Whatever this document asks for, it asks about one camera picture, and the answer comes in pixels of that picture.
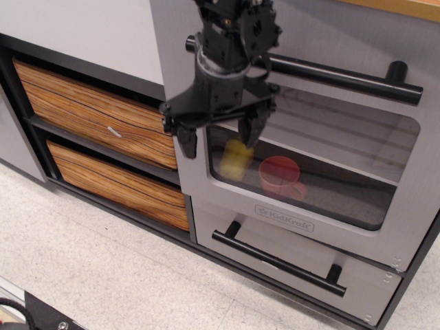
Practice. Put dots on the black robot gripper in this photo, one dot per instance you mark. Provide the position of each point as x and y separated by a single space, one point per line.
218 94

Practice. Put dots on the grey toy oven door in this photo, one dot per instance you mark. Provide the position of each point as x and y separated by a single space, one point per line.
350 212

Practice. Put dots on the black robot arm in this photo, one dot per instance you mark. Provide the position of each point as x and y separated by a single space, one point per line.
231 68

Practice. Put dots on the grey oven rack shelf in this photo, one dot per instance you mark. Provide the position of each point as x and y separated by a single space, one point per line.
380 154

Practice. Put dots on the grey lower oven drawer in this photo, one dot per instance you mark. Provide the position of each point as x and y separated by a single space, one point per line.
369 288

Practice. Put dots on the yellow toy bell pepper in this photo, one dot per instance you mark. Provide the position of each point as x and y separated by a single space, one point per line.
235 160

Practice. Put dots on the red plastic cup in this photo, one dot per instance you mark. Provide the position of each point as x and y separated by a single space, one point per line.
279 177

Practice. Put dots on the lower wood-pattern storage bin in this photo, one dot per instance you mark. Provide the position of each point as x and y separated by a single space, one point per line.
149 197

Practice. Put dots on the wood-pattern storage bin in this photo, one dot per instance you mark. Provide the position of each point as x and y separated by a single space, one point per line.
149 197
123 125

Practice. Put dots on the upper wood-pattern storage bin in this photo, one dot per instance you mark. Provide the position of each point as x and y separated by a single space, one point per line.
123 125

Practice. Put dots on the black oven door handle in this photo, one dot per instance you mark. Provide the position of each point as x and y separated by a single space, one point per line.
392 87

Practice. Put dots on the black drawer handle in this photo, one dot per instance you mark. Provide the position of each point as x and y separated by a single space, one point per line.
329 283

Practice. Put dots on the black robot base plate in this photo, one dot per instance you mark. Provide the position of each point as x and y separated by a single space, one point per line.
47 317

